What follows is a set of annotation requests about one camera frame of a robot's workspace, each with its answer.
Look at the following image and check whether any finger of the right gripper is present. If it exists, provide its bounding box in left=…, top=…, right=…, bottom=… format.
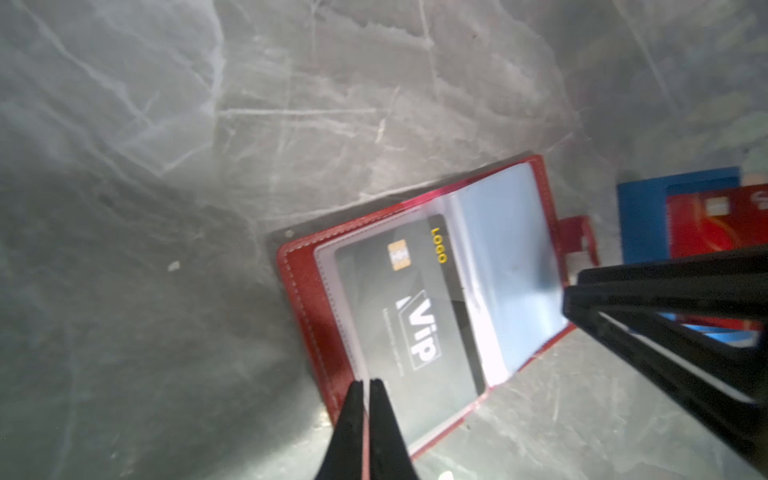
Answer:
left=562, top=246, right=767, bottom=473

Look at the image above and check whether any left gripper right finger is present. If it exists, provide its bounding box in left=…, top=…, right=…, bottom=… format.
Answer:
left=369, top=379, right=418, bottom=480

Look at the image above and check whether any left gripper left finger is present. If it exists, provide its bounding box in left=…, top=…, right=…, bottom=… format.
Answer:
left=315, top=381, right=364, bottom=480

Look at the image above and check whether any red credit card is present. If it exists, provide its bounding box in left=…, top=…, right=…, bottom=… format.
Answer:
left=666, top=184, right=767, bottom=288

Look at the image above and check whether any black VIP card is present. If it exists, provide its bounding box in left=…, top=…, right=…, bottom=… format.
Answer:
left=325, top=213, right=486, bottom=451

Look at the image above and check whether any red leather card holder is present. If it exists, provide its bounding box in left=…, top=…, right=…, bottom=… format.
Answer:
left=277, top=155, right=599, bottom=455

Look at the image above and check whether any blue card tray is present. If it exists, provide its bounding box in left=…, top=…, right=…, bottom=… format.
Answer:
left=617, top=167, right=767, bottom=264

